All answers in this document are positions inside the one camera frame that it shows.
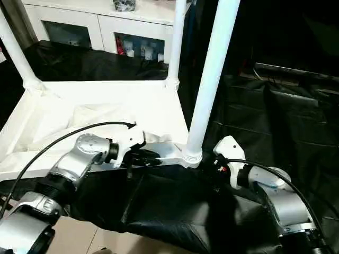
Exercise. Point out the white plastic table top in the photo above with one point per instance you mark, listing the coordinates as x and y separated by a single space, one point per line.
106 95

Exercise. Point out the white plastic table leg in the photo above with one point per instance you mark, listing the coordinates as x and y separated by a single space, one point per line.
18 58
176 39
212 66

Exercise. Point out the black glossy mat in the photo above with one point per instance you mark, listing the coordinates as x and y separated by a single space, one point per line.
265 119

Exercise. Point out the dark robot foot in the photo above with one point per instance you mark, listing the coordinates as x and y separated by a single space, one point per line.
103 251

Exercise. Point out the long black bar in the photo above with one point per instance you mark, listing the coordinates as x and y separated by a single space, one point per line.
304 70

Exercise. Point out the dark blue hanging cloth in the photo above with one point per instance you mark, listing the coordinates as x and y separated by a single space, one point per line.
193 26

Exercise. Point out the white cabinet with glass doors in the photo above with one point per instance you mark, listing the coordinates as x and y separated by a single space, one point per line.
106 23

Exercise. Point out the grey curtain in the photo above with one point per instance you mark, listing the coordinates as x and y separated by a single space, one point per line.
23 23

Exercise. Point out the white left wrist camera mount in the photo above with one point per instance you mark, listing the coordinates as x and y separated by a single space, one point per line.
132 137

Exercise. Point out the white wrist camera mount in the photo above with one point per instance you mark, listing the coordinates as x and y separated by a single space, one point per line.
230 146
132 137

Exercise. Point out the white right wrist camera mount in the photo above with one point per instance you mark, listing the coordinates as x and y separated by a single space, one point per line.
230 146

